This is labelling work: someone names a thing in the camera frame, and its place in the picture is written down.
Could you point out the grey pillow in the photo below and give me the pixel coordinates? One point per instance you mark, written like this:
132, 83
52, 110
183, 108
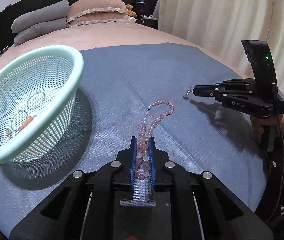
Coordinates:
39, 29
52, 12

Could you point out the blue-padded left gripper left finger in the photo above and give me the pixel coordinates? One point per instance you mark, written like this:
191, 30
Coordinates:
133, 148

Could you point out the small silver earring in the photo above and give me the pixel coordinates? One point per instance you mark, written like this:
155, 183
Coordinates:
188, 93

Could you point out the cream curtain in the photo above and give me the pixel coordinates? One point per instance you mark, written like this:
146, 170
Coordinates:
219, 26

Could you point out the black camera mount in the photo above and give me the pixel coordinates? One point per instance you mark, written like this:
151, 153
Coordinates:
259, 55

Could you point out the pink frilled pillow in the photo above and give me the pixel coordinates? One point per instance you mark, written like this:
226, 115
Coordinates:
83, 7
104, 17

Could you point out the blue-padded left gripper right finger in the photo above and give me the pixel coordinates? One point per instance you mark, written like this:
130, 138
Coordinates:
152, 163

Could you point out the white charger with cable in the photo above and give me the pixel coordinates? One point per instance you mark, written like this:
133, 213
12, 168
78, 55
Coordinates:
132, 20

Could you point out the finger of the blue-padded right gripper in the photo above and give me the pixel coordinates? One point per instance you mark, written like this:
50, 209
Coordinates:
204, 93
204, 88

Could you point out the green bangle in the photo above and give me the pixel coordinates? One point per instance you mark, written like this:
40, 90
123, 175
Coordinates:
36, 100

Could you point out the person's right hand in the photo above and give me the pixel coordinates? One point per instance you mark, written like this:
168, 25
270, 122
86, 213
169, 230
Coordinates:
258, 125

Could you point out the brown teddy bear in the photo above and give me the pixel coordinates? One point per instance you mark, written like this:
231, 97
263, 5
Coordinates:
129, 11

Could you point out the mint green plastic basket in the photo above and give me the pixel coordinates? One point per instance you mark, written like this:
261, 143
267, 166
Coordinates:
25, 134

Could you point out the black bedside table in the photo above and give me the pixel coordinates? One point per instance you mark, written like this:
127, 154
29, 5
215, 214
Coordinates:
148, 21

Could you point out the upper grey pillow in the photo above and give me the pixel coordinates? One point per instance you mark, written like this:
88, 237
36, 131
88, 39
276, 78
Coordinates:
52, 12

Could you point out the upper pink frilled pillow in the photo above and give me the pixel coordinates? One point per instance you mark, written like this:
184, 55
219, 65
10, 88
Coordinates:
83, 7

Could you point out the lower pink frilled pillow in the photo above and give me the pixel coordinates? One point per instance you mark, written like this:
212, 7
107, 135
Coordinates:
104, 17

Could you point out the lower grey pillow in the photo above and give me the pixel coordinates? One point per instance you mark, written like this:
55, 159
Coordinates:
39, 29

